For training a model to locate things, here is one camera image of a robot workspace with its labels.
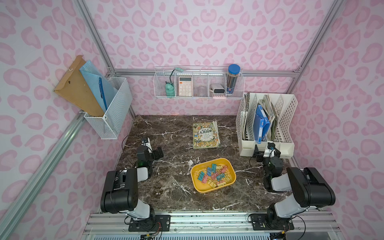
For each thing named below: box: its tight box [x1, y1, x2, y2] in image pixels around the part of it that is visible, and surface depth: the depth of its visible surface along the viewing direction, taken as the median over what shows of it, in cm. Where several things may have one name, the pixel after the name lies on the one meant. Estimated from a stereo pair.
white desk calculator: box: [178, 76, 193, 97], surface depth 97 cm
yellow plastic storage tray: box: [191, 157, 237, 194], surface depth 89 cm
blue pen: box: [98, 76, 108, 111], surface depth 68 cm
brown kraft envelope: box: [53, 55, 105, 117], surface depth 70 cm
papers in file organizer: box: [241, 94, 279, 141], surface depth 93 cm
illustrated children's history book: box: [192, 121, 221, 149], surface depth 109 cm
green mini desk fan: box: [165, 67, 184, 98], surface depth 93 cm
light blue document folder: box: [79, 60, 118, 113], surface depth 71 cm
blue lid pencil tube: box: [226, 64, 241, 96], surface depth 86 cm
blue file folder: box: [253, 104, 271, 144], surface depth 90 cm
